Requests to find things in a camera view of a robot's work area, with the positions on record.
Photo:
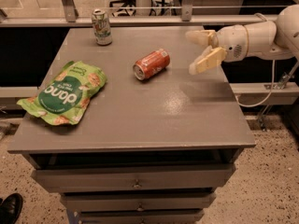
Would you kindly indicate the middle grey drawer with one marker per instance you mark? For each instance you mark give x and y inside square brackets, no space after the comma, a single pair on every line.
[139,202]

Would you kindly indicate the white green soda can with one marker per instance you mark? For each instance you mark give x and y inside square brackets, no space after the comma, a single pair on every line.
[101,27]

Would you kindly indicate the red Coca-Cola can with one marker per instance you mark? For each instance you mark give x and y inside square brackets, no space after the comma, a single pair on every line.
[151,64]

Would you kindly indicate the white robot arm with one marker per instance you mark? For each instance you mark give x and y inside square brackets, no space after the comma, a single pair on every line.
[267,40]

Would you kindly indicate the green chip bag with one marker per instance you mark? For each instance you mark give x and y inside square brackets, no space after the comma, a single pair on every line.
[67,96]

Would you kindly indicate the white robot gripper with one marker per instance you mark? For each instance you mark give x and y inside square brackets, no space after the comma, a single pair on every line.
[233,43]

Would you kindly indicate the grey drawer cabinet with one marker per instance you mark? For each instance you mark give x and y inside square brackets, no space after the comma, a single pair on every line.
[172,118]

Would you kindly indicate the black leather shoe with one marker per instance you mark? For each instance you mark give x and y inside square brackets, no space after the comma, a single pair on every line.
[10,208]

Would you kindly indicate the top grey drawer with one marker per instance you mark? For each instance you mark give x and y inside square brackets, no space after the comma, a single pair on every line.
[134,178]

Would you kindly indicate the black office chair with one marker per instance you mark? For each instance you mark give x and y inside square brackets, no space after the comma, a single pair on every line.
[123,7]

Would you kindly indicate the grey drawer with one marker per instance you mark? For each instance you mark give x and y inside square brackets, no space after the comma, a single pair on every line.
[186,216]
[139,202]
[134,178]

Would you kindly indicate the bottom grey drawer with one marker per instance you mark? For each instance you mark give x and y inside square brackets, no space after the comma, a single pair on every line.
[186,216]

